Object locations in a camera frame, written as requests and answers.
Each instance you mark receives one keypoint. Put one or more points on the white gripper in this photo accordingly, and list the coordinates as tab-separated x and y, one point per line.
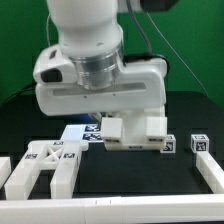
139	86

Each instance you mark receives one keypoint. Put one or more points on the white chair seat part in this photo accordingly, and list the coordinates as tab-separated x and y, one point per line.
134	130

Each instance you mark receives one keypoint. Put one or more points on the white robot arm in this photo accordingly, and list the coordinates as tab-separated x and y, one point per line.
85	72

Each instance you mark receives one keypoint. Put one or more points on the white tagged cube left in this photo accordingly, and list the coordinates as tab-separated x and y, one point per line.
170	144

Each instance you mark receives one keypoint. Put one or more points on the white tagged cube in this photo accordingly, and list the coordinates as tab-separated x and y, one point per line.
199	142
170	144

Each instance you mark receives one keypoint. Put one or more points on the white tagged cube right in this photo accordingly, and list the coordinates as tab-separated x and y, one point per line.
199	142

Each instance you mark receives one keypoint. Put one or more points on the white right fence bar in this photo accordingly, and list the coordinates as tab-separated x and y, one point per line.
210	170

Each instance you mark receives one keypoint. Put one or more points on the white fence bar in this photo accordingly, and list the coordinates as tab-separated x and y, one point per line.
115	210
5	170
210	170

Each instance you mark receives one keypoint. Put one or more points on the white front fence bar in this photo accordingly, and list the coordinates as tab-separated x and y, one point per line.
115	210

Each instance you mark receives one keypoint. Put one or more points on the white left fence bar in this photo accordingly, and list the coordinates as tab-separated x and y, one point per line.
5	170

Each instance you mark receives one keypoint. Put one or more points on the white marker base plate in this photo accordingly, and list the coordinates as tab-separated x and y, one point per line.
89	132

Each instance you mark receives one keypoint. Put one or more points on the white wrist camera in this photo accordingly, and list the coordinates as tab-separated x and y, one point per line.
52	67

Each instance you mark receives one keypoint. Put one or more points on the white chair back frame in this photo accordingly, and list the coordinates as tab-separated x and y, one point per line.
63	157

